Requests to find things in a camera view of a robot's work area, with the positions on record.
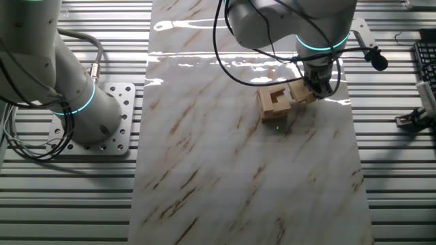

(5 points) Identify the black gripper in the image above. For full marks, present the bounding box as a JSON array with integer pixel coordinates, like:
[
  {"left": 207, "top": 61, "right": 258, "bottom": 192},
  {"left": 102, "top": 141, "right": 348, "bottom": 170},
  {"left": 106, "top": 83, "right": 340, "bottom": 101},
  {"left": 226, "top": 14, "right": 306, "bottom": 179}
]
[{"left": 302, "top": 63, "right": 334, "bottom": 101}]

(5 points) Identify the black keyboard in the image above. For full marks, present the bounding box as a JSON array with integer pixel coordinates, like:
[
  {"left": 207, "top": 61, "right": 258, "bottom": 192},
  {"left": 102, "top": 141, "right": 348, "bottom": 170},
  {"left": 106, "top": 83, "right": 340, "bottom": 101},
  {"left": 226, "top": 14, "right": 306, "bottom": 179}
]
[{"left": 413, "top": 40, "right": 436, "bottom": 95}]

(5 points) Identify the black box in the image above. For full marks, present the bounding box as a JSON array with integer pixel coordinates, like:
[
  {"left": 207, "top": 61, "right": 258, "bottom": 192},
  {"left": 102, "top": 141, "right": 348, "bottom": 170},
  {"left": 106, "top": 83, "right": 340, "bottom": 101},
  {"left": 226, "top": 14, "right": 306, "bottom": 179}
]
[{"left": 418, "top": 28, "right": 436, "bottom": 44}]

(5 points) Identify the white marble pattern mat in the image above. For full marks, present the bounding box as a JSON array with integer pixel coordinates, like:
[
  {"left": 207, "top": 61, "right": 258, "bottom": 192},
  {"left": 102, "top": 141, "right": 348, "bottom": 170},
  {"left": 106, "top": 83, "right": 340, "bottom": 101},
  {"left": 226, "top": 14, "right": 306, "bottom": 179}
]
[{"left": 127, "top": 0, "right": 375, "bottom": 245}]

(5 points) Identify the black wrist camera plug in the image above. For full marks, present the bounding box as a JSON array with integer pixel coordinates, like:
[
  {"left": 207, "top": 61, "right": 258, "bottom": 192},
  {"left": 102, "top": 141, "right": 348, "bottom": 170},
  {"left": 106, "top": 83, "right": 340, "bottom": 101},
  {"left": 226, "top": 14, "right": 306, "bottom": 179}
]
[{"left": 363, "top": 46, "right": 390, "bottom": 72}]

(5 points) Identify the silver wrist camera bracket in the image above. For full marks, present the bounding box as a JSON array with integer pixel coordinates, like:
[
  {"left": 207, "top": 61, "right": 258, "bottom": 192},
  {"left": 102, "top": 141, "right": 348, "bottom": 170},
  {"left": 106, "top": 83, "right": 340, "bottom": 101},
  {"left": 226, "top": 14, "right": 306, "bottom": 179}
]
[{"left": 349, "top": 17, "right": 378, "bottom": 54}]

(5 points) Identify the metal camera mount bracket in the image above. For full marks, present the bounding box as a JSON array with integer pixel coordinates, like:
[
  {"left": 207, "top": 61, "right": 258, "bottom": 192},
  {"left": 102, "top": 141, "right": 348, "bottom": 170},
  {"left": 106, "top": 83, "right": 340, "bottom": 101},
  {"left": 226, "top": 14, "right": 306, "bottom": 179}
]
[{"left": 394, "top": 108, "right": 431, "bottom": 130}]

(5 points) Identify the silver depth camera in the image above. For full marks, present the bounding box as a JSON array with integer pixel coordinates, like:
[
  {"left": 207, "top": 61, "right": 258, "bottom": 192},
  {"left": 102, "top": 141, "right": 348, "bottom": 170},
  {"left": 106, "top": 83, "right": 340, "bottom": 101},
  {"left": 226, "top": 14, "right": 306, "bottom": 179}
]
[{"left": 416, "top": 80, "right": 436, "bottom": 116}]

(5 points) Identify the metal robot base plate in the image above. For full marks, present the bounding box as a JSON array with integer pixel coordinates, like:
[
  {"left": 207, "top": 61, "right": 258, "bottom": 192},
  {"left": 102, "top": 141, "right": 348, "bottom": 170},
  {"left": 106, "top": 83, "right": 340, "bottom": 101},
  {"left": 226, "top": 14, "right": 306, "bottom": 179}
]
[{"left": 46, "top": 82, "right": 136, "bottom": 157}]

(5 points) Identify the grey base cable with connector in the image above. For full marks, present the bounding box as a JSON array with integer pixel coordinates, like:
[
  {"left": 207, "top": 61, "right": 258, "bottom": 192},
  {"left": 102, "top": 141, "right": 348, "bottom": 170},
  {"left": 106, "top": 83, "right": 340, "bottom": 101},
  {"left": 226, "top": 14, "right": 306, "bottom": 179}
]
[{"left": 57, "top": 28, "right": 104, "bottom": 85}]

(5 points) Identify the black cable bundle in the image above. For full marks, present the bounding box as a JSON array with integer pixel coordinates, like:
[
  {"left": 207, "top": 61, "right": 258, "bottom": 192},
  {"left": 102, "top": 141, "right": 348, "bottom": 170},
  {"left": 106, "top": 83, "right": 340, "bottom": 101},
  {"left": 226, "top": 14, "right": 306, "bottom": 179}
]
[{"left": 0, "top": 33, "right": 76, "bottom": 163}]

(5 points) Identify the grey cable bundle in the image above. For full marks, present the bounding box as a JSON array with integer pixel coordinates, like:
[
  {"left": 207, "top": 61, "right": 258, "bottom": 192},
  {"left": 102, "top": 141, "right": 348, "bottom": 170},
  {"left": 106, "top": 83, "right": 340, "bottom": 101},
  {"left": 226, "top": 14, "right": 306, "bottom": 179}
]
[{"left": 2, "top": 103, "right": 48, "bottom": 161}]

